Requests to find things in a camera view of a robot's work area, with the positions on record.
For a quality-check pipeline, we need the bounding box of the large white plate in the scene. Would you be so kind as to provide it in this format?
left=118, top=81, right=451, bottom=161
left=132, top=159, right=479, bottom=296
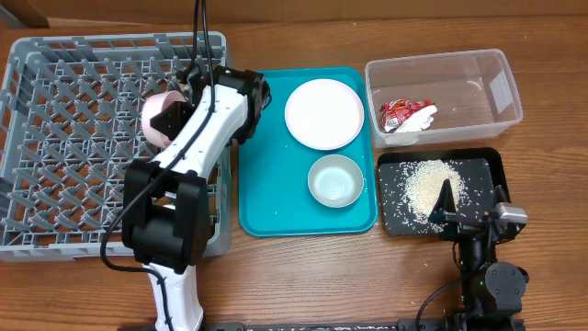
left=285, top=78, right=365, bottom=151

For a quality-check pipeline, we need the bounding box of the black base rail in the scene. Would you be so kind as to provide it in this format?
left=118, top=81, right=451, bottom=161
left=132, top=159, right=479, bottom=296
left=197, top=320, right=460, bottom=331

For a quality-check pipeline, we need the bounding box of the metal bowl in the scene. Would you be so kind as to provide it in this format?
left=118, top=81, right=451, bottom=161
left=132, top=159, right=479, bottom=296
left=308, top=154, right=364, bottom=208

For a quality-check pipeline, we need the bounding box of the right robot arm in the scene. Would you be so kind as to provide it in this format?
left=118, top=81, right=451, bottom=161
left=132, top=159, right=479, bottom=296
left=415, top=179, right=529, bottom=330

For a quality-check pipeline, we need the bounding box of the white napkin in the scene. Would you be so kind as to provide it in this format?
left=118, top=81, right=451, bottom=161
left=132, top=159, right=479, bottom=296
left=395, top=105, right=437, bottom=133

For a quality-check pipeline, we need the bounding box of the clear plastic bin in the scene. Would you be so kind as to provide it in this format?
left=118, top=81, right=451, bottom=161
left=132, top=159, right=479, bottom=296
left=365, top=49, right=523, bottom=148

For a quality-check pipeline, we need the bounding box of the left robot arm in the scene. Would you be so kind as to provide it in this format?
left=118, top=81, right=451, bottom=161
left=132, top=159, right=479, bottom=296
left=121, top=66, right=270, bottom=330

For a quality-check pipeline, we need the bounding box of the white rice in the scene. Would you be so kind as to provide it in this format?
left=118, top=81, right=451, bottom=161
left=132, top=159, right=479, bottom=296
left=379, top=158, right=494, bottom=236

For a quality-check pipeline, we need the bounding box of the teal serving tray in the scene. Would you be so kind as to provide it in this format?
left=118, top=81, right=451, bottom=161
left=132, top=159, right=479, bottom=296
left=239, top=67, right=379, bottom=237

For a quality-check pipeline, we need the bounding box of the black plastic tray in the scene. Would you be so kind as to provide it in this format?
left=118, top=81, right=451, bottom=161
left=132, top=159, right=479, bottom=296
left=378, top=147, right=507, bottom=236

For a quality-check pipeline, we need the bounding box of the small pink plate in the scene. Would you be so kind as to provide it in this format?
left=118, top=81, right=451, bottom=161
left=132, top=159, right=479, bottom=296
left=141, top=90, right=185, bottom=148

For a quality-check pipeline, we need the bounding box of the red snack wrapper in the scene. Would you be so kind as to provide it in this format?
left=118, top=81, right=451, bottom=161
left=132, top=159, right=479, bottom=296
left=379, top=99, right=435, bottom=132

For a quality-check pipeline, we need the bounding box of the grey plastic dish rack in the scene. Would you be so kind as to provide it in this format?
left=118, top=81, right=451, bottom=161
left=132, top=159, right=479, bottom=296
left=1, top=32, right=231, bottom=262

